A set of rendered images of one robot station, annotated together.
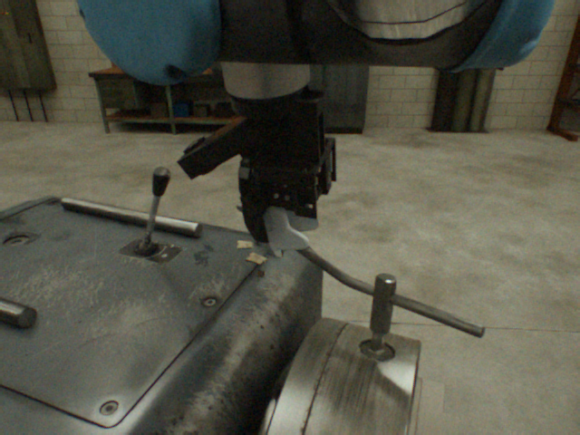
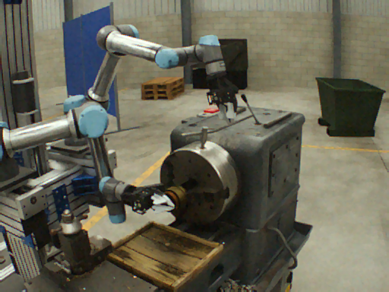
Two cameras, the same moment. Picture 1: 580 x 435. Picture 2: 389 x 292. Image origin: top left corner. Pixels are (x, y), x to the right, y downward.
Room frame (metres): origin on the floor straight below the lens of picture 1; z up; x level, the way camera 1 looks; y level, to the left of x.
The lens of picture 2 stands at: (0.65, -1.33, 1.66)
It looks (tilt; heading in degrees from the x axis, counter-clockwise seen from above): 18 degrees down; 105
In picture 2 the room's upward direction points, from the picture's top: 2 degrees counter-clockwise
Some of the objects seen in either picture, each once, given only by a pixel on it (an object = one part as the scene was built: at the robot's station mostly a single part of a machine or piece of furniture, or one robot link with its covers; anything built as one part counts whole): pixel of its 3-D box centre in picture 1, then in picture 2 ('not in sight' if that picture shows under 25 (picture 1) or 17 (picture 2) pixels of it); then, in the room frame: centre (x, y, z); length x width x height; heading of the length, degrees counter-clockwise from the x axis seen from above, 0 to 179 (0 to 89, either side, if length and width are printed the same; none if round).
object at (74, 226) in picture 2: not in sight; (69, 223); (0.04, -0.57, 1.13); 0.08 x 0.08 x 0.03
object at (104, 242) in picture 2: not in sight; (84, 256); (0.05, -0.55, 0.99); 0.20 x 0.10 x 0.05; 69
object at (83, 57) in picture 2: not in sight; (83, 64); (-3.74, 5.57, 1.18); 4.12 x 0.80 x 2.35; 138
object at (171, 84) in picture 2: not in sight; (163, 87); (-2.60, 7.70, 0.22); 1.25 x 0.86 x 0.44; 89
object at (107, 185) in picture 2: not in sight; (112, 188); (-0.01, -0.18, 1.08); 0.11 x 0.08 x 0.09; 158
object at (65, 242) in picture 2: not in sight; (75, 241); (0.04, -0.57, 1.07); 0.07 x 0.07 x 0.10; 69
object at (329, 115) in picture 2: not in sight; (346, 106); (1.80, 4.86, 0.43); 1.34 x 0.94 x 0.85; 98
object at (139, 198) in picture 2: not in sight; (139, 198); (0.14, -0.25, 1.08); 0.12 x 0.09 x 0.08; 158
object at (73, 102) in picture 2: not in sight; (75, 109); (-0.36, 0.14, 1.33); 0.13 x 0.12 x 0.14; 71
